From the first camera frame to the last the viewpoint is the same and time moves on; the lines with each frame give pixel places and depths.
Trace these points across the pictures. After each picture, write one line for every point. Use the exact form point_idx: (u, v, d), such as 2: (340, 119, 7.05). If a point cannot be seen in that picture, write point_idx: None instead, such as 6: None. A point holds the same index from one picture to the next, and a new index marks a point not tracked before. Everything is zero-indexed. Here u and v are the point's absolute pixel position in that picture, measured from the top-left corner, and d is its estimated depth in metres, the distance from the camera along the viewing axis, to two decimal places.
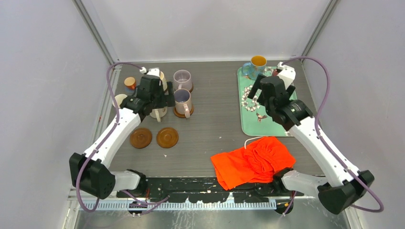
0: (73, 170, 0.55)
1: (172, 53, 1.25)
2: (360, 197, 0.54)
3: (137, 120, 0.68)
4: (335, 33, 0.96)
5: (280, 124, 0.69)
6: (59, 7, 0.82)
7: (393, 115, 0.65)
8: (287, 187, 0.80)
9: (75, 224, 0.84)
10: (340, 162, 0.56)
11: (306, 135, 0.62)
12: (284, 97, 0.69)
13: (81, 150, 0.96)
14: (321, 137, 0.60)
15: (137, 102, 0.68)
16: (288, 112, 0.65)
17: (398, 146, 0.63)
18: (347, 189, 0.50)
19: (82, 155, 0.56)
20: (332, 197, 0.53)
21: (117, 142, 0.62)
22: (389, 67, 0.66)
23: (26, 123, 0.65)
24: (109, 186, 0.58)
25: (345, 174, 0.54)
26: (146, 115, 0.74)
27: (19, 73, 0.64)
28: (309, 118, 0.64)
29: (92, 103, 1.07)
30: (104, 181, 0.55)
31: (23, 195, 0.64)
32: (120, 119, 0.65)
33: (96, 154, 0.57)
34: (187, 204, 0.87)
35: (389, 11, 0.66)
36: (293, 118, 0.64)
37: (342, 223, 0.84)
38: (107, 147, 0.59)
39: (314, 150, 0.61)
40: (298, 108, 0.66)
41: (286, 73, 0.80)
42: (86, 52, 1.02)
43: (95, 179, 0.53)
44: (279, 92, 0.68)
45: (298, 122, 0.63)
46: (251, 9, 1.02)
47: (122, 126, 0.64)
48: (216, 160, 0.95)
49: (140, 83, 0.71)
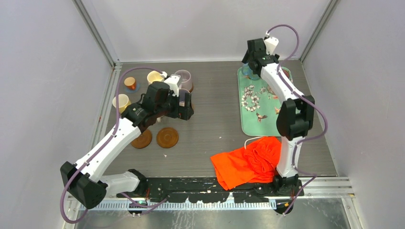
0: (64, 179, 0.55)
1: (172, 53, 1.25)
2: (304, 120, 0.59)
3: (137, 131, 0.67)
4: (335, 33, 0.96)
5: (254, 72, 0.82)
6: (59, 7, 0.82)
7: (392, 115, 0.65)
8: (283, 173, 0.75)
9: (76, 224, 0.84)
10: (289, 88, 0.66)
11: (269, 73, 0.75)
12: (262, 52, 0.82)
13: (81, 149, 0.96)
14: (279, 72, 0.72)
15: (140, 113, 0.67)
16: (260, 60, 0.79)
17: (398, 146, 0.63)
18: (291, 104, 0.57)
19: (72, 165, 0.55)
20: (282, 117, 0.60)
21: (110, 156, 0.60)
22: (389, 67, 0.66)
23: (25, 123, 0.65)
24: (98, 197, 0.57)
25: (291, 95, 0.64)
26: (149, 125, 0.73)
27: (18, 73, 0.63)
28: (274, 63, 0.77)
29: (92, 103, 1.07)
30: (92, 192, 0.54)
31: (23, 195, 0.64)
32: (118, 130, 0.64)
33: (86, 167, 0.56)
34: (187, 204, 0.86)
35: (389, 11, 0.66)
36: (262, 64, 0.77)
37: (342, 223, 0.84)
38: (98, 161, 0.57)
39: (272, 84, 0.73)
40: (269, 57, 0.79)
41: (270, 40, 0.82)
42: (86, 52, 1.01)
43: (82, 191, 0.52)
44: (258, 47, 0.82)
45: (265, 64, 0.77)
46: (251, 9, 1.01)
47: (117, 139, 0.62)
48: (216, 160, 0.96)
49: (146, 91, 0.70)
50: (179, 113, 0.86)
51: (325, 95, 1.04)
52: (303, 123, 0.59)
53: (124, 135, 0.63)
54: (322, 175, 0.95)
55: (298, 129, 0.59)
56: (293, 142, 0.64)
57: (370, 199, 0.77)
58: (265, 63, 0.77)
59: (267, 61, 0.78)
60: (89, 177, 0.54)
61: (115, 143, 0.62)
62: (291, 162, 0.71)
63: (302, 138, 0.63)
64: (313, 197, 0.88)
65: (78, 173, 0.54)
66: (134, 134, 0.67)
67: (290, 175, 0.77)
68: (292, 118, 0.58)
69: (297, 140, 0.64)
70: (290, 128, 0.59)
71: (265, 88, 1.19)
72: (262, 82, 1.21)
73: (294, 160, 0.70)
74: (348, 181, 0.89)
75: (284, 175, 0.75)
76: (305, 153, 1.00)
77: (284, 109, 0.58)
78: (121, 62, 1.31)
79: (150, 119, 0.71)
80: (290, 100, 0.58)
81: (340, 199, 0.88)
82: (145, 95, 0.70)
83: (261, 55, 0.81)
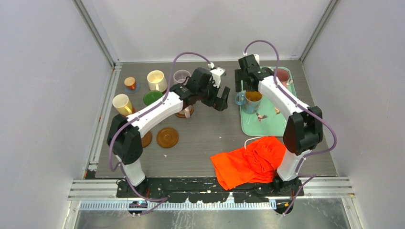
0: (113, 129, 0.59)
1: (171, 53, 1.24)
2: (314, 134, 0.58)
3: (179, 107, 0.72)
4: (335, 33, 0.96)
5: (253, 88, 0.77)
6: (59, 8, 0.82)
7: (392, 115, 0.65)
8: (284, 178, 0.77)
9: (75, 224, 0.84)
10: (293, 101, 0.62)
11: (268, 87, 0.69)
12: (256, 66, 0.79)
13: (81, 149, 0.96)
14: (278, 85, 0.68)
15: (186, 91, 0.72)
16: (255, 75, 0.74)
17: (398, 146, 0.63)
18: (298, 118, 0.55)
19: (125, 118, 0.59)
20: (290, 131, 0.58)
21: (156, 119, 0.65)
22: (389, 68, 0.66)
23: (26, 123, 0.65)
24: (135, 155, 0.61)
25: (295, 108, 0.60)
26: (189, 105, 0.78)
27: (19, 73, 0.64)
28: (270, 75, 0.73)
29: (92, 104, 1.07)
30: (133, 148, 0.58)
31: (22, 195, 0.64)
32: (166, 100, 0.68)
33: (136, 121, 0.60)
34: (187, 204, 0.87)
35: (389, 12, 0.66)
36: (258, 78, 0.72)
37: (343, 223, 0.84)
38: (147, 119, 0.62)
39: (274, 99, 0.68)
40: (263, 70, 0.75)
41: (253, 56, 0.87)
42: (86, 52, 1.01)
43: (129, 141, 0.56)
44: (251, 62, 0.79)
45: (261, 78, 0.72)
46: (251, 9, 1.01)
47: (165, 106, 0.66)
48: (216, 160, 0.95)
49: (192, 74, 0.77)
50: (214, 104, 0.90)
51: (325, 95, 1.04)
52: (313, 137, 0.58)
53: (171, 105, 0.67)
54: (323, 175, 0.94)
55: (307, 143, 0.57)
56: (299, 156, 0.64)
57: (370, 199, 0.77)
58: (261, 77, 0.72)
59: (263, 75, 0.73)
60: (138, 130, 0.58)
61: (164, 108, 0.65)
62: (294, 168, 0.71)
63: (310, 151, 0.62)
64: (313, 197, 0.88)
65: (129, 124, 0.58)
66: (177, 107, 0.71)
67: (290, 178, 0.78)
68: (300, 133, 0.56)
69: (304, 154, 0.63)
70: (300, 143, 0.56)
71: None
72: None
73: (297, 167, 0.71)
74: (348, 181, 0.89)
75: (284, 180, 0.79)
76: None
77: (292, 124, 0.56)
78: (121, 63, 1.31)
79: (192, 98, 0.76)
80: (296, 114, 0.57)
81: (340, 199, 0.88)
82: (190, 78, 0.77)
83: (255, 70, 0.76)
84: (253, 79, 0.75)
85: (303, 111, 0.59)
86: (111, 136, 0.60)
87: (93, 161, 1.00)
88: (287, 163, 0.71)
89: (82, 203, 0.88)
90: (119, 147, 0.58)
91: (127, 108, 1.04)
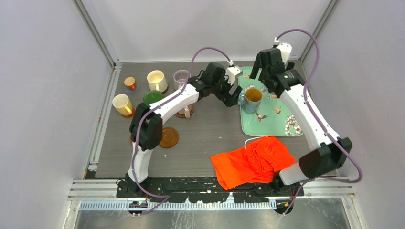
0: (136, 116, 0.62)
1: (171, 53, 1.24)
2: (334, 163, 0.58)
3: (195, 98, 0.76)
4: (335, 33, 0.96)
5: (272, 90, 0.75)
6: (59, 7, 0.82)
7: (392, 116, 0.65)
8: (285, 182, 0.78)
9: (76, 224, 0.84)
10: (322, 127, 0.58)
11: (294, 100, 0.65)
12: (280, 65, 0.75)
13: (81, 149, 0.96)
14: (307, 102, 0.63)
15: (201, 84, 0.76)
16: (281, 79, 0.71)
17: (398, 146, 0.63)
18: (325, 150, 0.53)
19: (147, 106, 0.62)
20: (311, 157, 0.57)
21: (175, 108, 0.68)
22: (389, 68, 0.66)
23: (26, 123, 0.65)
24: (155, 141, 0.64)
25: (324, 137, 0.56)
26: (204, 97, 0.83)
27: (19, 73, 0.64)
28: (300, 85, 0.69)
29: (92, 104, 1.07)
30: (155, 134, 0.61)
31: (22, 195, 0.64)
32: (184, 91, 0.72)
33: (158, 109, 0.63)
34: (187, 204, 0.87)
35: (389, 12, 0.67)
36: (285, 86, 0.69)
37: (342, 223, 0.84)
38: (168, 108, 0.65)
39: (300, 117, 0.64)
40: (291, 76, 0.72)
41: (282, 47, 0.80)
42: (86, 52, 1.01)
43: (153, 127, 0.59)
44: (276, 60, 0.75)
45: (288, 88, 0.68)
46: (252, 9, 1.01)
47: (183, 96, 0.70)
48: (216, 160, 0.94)
49: (206, 68, 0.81)
50: (225, 98, 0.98)
51: (325, 95, 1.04)
52: (332, 166, 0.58)
53: (189, 95, 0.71)
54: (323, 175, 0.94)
55: (324, 171, 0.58)
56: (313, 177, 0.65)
57: (370, 199, 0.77)
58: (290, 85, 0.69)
59: (290, 81, 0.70)
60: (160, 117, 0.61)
61: (182, 98, 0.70)
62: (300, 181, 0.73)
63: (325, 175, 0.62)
64: (313, 197, 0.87)
65: (152, 111, 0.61)
66: (192, 98, 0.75)
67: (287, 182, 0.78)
68: (322, 164, 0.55)
69: None
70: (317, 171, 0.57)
71: (265, 88, 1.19)
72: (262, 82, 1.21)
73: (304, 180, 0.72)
74: (348, 181, 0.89)
75: (285, 184, 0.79)
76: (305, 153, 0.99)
77: (316, 155, 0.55)
78: (121, 62, 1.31)
79: (207, 91, 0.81)
80: (324, 146, 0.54)
81: (340, 199, 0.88)
82: (205, 71, 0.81)
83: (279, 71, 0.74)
84: (277, 83, 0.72)
85: (332, 142, 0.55)
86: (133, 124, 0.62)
87: (93, 160, 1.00)
88: (294, 178, 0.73)
89: (82, 203, 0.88)
90: (142, 134, 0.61)
91: (127, 108, 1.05)
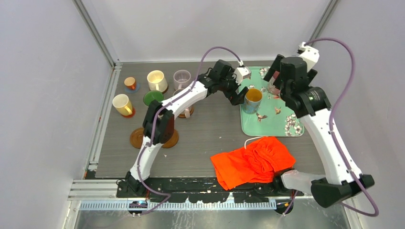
0: (149, 112, 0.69)
1: (171, 53, 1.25)
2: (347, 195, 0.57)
3: (204, 95, 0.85)
4: (335, 33, 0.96)
5: (293, 109, 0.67)
6: (59, 7, 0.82)
7: (392, 116, 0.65)
8: (287, 185, 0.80)
9: (75, 224, 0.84)
10: (345, 163, 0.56)
11: (318, 128, 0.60)
12: (304, 81, 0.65)
13: (81, 149, 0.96)
14: (333, 132, 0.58)
15: (209, 81, 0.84)
16: (305, 100, 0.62)
17: (398, 146, 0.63)
18: (345, 191, 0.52)
19: (160, 102, 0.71)
20: (325, 191, 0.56)
21: (185, 104, 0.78)
22: (389, 68, 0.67)
23: (26, 122, 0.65)
24: (167, 134, 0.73)
25: (346, 174, 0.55)
26: (212, 93, 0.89)
27: (19, 73, 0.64)
28: (325, 109, 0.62)
29: (92, 103, 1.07)
30: (167, 128, 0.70)
31: (22, 194, 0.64)
32: (194, 88, 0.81)
33: (170, 106, 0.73)
34: (187, 204, 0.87)
35: (389, 12, 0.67)
36: (310, 110, 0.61)
37: (342, 223, 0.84)
38: (178, 104, 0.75)
39: (321, 145, 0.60)
40: (317, 97, 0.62)
41: (309, 55, 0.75)
42: (86, 52, 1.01)
43: (165, 122, 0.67)
44: (300, 75, 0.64)
45: (313, 113, 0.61)
46: (252, 9, 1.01)
47: (192, 93, 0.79)
48: (216, 161, 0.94)
49: (214, 65, 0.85)
50: (231, 97, 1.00)
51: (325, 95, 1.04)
52: None
53: (198, 92, 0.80)
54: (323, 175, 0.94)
55: None
56: None
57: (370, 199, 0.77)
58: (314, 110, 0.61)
59: (314, 104, 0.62)
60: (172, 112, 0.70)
61: (191, 95, 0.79)
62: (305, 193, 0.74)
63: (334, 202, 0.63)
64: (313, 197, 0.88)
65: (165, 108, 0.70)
66: (201, 95, 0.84)
67: (287, 185, 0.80)
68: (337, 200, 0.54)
69: None
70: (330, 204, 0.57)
71: (265, 88, 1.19)
72: (262, 82, 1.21)
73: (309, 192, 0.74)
74: None
75: (287, 187, 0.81)
76: (305, 153, 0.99)
77: (335, 192, 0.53)
78: (121, 62, 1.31)
79: (215, 88, 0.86)
80: (345, 186, 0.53)
81: None
82: (212, 68, 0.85)
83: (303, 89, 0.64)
84: (299, 102, 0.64)
85: (354, 180, 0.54)
86: (146, 119, 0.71)
87: (93, 161, 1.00)
88: (296, 186, 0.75)
89: (82, 203, 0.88)
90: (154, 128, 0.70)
91: (127, 108, 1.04)
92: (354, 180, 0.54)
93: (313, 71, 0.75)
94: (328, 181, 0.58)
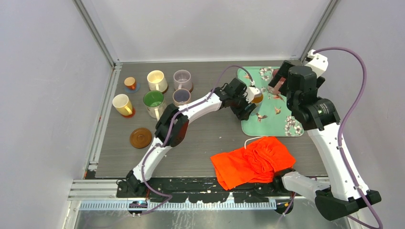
0: (165, 114, 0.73)
1: (171, 53, 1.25)
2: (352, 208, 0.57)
3: (216, 107, 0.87)
4: (335, 32, 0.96)
5: (300, 121, 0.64)
6: (59, 7, 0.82)
7: (393, 116, 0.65)
8: (287, 187, 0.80)
9: (76, 224, 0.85)
10: (353, 179, 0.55)
11: (325, 142, 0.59)
12: (312, 93, 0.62)
13: (81, 149, 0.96)
14: (341, 148, 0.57)
15: (225, 95, 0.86)
16: (313, 113, 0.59)
17: (398, 147, 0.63)
18: (352, 207, 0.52)
19: (176, 107, 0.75)
20: (332, 205, 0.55)
21: (199, 112, 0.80)
22: (390, 67, 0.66)
23: (26, 122, 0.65)
24: (178, 139, 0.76)
25: (353, 191, 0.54)
26: (225, 107, 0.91)
27: (19, 73, 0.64)
28: (334, 123, 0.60)
29: (92, 103, 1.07)
30: (180, 132, 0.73)
31: (21, 195, 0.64)
32: (209, 98, 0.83)
33: (186, 111, 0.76)
34: (187, 204, 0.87)
35: (390, 11, 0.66)
36: (317, 123, 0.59)
37: (342, 223, 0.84)
38: (193, 111, 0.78)
39: (328, 159, 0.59)
40: (326, 110, 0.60)
41: (317, 63, 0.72)
42: (86, 52, 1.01)
43: (180, 127, 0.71)
44: (309, 86, 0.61)
45: (321, 127, 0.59)
46: (252, 9, 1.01)
47: (207, 103, 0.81)
48: (216, 160, 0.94)
49: (231, 81, 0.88)
50: (239, 113, 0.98)
51: (325, 95, 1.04)
52: None
53: (213, 103, 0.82)
54: (323, 175, 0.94)
55: None
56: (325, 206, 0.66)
57: None
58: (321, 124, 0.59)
59: (321, 117, 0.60)
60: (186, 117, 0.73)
61: (206, 105, 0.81)
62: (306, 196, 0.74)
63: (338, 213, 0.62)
64: None
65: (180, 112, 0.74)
66: (214, 107, 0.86)
67: (287, 186, 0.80)
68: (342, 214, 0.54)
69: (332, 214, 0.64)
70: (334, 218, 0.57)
71: (265, 88, 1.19)
72: (262, 82, 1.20)
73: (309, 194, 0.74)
74: None
75: (286, 188, 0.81)
76: (305, 154, 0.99)
77: (341, 209, 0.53)
78: (121, 62, 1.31)
79: (229, 102, 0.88)
80: (352, 202, 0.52)
81: None
82: (228, 84, 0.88)
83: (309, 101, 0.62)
84: (307, 114, 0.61)
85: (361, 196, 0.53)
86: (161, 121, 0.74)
87: (93, 161, 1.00)
88: (296, 190, 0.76)
89: (82, 203, 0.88)
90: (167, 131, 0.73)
91: (127, 108, 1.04)
92: (361, 196, 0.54)
93: (321, 79, 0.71)
94: (334, 195, 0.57)
